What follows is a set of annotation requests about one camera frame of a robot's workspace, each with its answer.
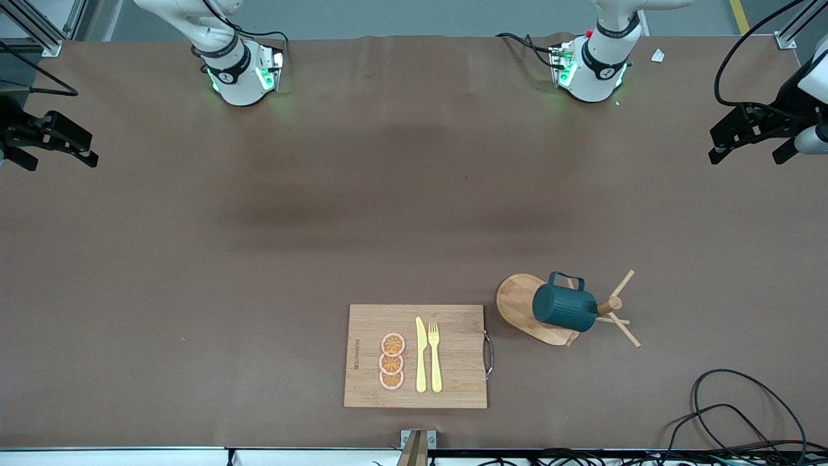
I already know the brown table cover sheet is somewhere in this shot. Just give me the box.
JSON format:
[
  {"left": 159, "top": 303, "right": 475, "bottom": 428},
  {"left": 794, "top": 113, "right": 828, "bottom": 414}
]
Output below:
[{"left": 0, "top": 34, "right": 828, "bottom": 450}]

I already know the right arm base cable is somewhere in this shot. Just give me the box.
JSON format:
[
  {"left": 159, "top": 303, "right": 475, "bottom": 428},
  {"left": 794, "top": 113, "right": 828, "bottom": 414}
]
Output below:
[{"left": 201, "top": 0, "right": 290, "bottom": 65}]

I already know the wooden mug tree stand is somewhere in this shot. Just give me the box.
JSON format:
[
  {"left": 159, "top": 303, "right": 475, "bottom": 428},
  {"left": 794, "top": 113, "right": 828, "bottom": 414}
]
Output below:
[{"left": 496, "top": 270, "right": 642, "bottom": 348}]

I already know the black cable bundle along rail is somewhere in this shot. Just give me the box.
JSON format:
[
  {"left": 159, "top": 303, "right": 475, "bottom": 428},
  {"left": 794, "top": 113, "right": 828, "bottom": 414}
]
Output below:
[{"left": 369, "top": 447, "right": 828, "bottom": 466}]

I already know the short looped black cable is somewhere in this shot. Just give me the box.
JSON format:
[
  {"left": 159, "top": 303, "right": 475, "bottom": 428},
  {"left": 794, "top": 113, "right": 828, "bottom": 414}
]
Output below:
[{"left": 660, "top": 404, "right": 777, "bottom": 466}]

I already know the white table edge rail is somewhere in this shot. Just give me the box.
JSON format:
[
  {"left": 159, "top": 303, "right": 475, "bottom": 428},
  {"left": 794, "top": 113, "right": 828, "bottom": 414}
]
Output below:
[{"left": 0, "top": 447, "right": 828, "bottom": 466}]

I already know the grey metal bracket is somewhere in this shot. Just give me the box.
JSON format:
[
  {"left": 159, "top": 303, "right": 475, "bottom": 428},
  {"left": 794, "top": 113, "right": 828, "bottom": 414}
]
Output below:
[{"left": 396, "top": 429, "right": 437, "bottom": 466}]

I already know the left arm base cable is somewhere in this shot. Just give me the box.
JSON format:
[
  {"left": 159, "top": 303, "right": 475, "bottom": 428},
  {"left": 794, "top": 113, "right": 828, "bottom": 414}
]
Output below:
[{"left": 496, "top": 32, "right": 558, "bottom": 69}]

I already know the aluminium frame post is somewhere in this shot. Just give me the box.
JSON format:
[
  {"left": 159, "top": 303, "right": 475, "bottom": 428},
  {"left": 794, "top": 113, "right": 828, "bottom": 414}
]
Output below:
[
  {"left": 775, "top": 0, "right": 828, "bottom": 50},
  {"left": 0, "top": 0, "right": 88, "bottom": 58}
]

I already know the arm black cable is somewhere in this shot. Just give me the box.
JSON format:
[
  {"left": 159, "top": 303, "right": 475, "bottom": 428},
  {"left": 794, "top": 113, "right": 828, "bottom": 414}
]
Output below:
[
  {"left": 0, "top": 42, "right": 79, "bottom": 96},
  {"left": 714, "top": 0, "right": 806, "bottom": 107}
]

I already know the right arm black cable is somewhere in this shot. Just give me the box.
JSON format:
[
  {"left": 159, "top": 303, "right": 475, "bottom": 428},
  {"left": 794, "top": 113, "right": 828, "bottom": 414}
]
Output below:
[{"left": 0, "top": 42, "right": 79, "bottom": 96}]

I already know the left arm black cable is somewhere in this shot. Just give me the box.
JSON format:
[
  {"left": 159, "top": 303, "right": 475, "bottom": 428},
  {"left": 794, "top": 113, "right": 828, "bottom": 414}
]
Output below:
[{"left": 714, "top": 0, "right": 806, "bottom": 107}]

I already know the long looped black cable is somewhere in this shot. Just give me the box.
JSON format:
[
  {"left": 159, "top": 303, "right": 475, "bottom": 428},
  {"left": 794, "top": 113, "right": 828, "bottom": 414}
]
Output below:
[{"left": 691, "top": 369, "right": 809, "bottom": 466}]

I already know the dark green ribbed cup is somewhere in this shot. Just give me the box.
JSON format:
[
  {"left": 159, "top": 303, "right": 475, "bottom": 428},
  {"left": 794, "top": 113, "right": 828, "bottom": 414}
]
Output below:
[{"left": 532, "top": 271, "right": 598, "bottom": 333}]

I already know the bamboo cutting board with handle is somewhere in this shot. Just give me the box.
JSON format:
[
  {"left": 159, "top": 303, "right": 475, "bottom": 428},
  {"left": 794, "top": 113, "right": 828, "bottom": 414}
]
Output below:
[{"left": 343, "top": 304, "right": 496, "bottom": 409}]

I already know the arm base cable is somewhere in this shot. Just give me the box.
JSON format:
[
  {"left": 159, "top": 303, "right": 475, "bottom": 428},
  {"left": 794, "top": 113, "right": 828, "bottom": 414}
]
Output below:
[
  {"left": 496, "top": 32, "right": 558, "bottom": 69},
  {"left": 201, "top": 0, "right": 290, "bottom": 65}
]

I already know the yellow plastic fork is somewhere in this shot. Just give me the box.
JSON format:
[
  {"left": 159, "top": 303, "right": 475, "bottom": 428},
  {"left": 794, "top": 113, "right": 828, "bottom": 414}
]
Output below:
[{"left": 428, "top": 322, "right": 444, "bottom": 394}]

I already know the yellow plastic knife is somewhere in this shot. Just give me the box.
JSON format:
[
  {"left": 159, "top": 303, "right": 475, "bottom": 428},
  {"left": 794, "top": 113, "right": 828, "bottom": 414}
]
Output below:
[{"left": 415, "top": 316, "right": 428, "bottom": 394}]

